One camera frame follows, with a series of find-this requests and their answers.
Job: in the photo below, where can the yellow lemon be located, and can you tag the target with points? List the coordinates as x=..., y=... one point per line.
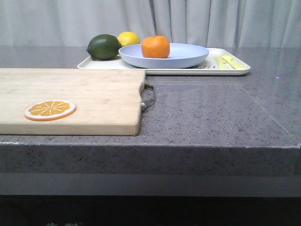
x=128, y=38

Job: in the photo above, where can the orange slice coaster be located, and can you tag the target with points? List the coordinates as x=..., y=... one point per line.
x=49, y=110

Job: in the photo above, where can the cream rectangular tray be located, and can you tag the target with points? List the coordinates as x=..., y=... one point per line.
x=208, y=67

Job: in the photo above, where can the metal cutting board handle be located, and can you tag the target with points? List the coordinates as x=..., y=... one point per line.
x=147, y=96

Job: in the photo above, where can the grey curtain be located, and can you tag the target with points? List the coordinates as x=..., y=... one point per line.
x=211, y=23

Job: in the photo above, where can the yellow plastic knife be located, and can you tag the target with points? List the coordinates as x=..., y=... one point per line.
x=222, y=64

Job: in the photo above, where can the green lime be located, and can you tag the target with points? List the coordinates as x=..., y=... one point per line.
x=103, y=47

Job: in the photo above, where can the yellow plastic fork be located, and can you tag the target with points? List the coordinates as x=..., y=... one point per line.
x=232, y=63

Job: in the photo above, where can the light blue plate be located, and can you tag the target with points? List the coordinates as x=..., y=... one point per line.
x=181, y=56

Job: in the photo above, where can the orange fruit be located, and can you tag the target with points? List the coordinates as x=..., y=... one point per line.
x=156, y=47

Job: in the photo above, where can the wooden cutting board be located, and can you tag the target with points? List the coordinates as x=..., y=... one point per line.
x=102, y=101

